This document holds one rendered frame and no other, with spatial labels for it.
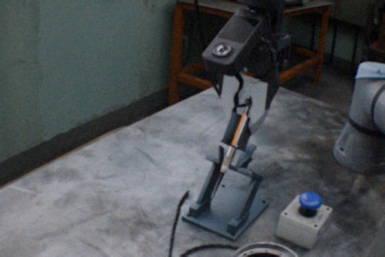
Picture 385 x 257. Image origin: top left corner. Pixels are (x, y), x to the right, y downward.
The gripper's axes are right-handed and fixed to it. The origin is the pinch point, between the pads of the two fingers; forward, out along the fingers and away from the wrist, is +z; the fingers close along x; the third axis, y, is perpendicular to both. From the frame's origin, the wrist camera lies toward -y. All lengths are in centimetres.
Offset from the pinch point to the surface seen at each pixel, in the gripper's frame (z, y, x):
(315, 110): 16, 54, 2
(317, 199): 8.8, 1.8, -14.6
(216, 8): 20, 168, 100
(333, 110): 16, 58, -2
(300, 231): 13.2, -1.7, -14.0
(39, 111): 66, 69, 144
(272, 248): 13.0, -8.2, -11.9
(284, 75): 69, 224, 71
